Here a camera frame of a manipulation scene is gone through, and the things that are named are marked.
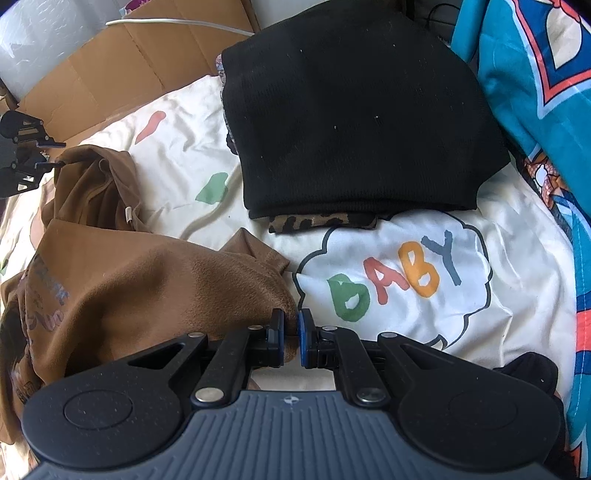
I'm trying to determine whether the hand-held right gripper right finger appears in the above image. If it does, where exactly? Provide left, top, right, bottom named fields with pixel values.
left=298, top=308, right=455, bottom=407

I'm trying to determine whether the white cable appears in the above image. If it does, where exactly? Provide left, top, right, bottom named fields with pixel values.
left=105, top=17, right=254, bottom=37

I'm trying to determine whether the leopard print cloth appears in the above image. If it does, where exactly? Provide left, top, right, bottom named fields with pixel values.
left=269, top=212, right=382, bottom=235

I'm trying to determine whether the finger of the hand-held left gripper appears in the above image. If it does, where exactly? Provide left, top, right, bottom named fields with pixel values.
left=0, top=110, right=66, bottom=149
left=9, top=150, right=58, bottom=192

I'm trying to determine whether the blue cartoon printed blanket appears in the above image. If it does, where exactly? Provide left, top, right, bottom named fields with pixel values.
left=450, top=0, right=591, bottom=462

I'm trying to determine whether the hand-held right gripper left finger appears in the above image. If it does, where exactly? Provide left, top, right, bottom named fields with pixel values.
left=127, top=308, right=286, bottom=407

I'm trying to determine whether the brown cardboard sheet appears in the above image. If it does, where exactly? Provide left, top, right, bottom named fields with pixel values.
left=0, top=0, right=262, bottom=144

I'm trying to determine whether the black folded sweater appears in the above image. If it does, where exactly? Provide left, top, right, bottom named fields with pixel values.
left=221, top=0, right=511, bottom=220

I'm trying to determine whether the clear bubble wrap roll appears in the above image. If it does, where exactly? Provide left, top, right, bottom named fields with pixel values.
left=0, top=0, right=130, bottom=102

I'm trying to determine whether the multicolour woven cloth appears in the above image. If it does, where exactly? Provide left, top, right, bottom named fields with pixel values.
left=216, top=53, right=241, bottom=155

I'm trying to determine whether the cream cartoon printed bedsheet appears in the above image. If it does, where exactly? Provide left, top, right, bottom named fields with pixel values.
left=0, top=74, right=578, bottom=462

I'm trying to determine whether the black crumpled garment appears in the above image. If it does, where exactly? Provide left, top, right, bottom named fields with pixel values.
left=496, top=352, right=559, bottom=393

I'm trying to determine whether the brown printed t-shirt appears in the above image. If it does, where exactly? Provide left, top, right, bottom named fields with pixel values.
left=0, top=144, right=298, bottom=444

